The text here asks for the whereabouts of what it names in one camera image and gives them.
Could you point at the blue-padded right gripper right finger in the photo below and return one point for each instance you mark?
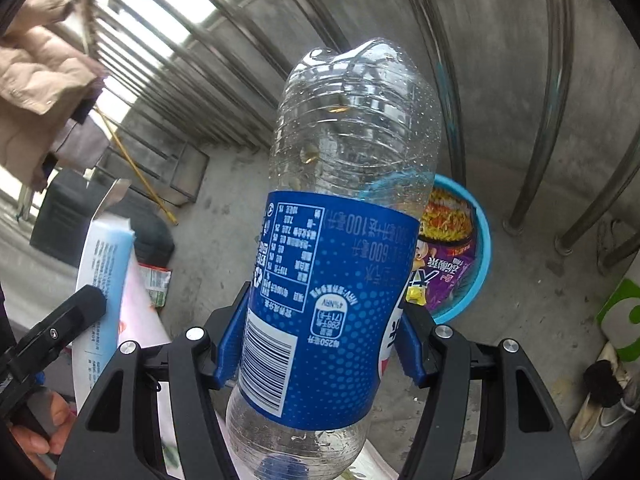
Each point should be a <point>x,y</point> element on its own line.
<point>414,329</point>

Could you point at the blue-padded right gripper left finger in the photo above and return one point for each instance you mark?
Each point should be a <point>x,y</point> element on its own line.
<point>229,344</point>

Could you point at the purple noodle snack bag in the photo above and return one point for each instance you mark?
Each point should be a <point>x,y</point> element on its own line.
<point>444,251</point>

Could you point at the blue white cardboard box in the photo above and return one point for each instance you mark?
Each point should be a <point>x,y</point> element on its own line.
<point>108,264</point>

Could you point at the clear Pepsi plastic bottle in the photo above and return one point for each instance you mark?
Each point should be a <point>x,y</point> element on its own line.
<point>351,167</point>

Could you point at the blue plastic trash basket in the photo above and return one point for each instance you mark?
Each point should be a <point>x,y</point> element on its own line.
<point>473,280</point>

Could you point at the yellow snack packet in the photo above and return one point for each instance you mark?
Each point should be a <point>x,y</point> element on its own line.
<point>156,281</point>

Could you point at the white shoes on floor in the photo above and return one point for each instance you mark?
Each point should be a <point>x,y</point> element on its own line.
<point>612,395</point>

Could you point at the green white shopping bag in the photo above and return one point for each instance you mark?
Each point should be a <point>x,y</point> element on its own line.
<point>619,321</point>

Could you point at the dark green cabinet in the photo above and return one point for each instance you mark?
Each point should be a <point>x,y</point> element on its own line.
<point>78,217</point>

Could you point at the metal balcony railing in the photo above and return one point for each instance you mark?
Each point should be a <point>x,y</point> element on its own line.
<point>549,86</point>

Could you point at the beige hanging jacket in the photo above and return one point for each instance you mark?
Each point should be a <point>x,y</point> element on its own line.
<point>43,80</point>

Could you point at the yellow broom handle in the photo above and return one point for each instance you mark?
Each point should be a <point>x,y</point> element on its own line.
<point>134,167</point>

